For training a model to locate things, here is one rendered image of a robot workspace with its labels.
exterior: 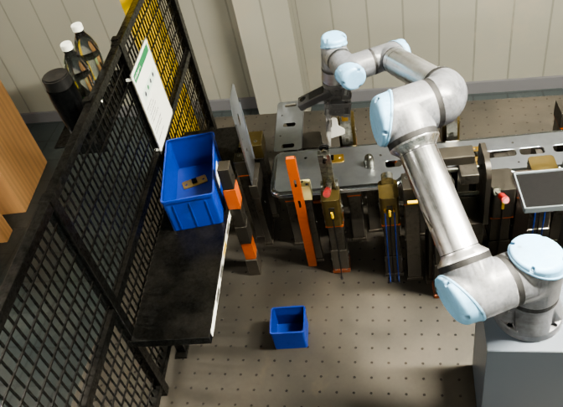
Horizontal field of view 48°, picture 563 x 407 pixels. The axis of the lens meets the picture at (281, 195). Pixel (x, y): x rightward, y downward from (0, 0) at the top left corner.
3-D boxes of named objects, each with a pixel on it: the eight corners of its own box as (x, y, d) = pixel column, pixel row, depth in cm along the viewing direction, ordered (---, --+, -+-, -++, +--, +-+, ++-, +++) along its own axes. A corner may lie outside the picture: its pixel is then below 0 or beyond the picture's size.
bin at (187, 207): (223, 160, 216) (214, 131, 207) (224, 223, 194) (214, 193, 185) (177, 168, 217) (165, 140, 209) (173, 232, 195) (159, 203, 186)
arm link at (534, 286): (573, 299, 135) (583, 259, 126) (517, 320, 134) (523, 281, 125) (539, 260, 144) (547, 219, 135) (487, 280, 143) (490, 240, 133)
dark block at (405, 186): (420, 263, 212) (417, 171, 183) (422, 279, 207) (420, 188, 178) (405, 264, 212) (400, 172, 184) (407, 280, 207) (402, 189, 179)
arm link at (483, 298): (533, 305, 127) (430, 68, 137) (466, 331, 126) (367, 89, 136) (510, 307, 139) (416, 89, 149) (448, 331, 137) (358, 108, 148)
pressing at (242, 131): (256, 162, 217) (235, 80, 194) (253, 185, 209) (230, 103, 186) (255, 162, 217) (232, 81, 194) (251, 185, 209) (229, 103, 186)
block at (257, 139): (280, 202, 244) (262, 130, 220) (279, 217, 239) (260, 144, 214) (260, 203, 246) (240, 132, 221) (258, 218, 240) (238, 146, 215)
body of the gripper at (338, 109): (350, 119, 195) (350, 87, 186) (322, 120, 195) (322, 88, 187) (349, 105, 200) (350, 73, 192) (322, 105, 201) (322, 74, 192)
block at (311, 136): (330, 182, 248) (321, 126, 229) (330, 203, 240) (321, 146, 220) (312, 183, 249) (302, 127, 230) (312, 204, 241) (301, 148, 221)
